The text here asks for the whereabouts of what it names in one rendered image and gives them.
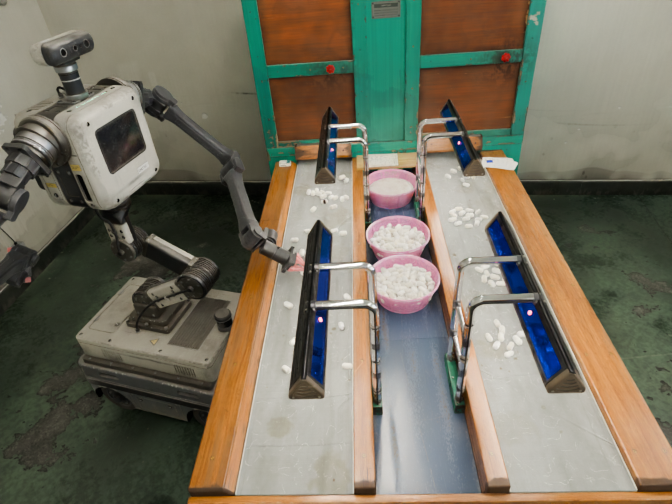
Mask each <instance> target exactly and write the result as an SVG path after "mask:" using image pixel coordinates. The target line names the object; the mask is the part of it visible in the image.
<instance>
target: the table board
mask: <svg viewBox="0 0 672 504"><path fill-rule="evenodd" d="M187 504H672V491H661V492H568V493H474V494H381V495H288V496H194V497H189V498H188V502H187Z"/></svg>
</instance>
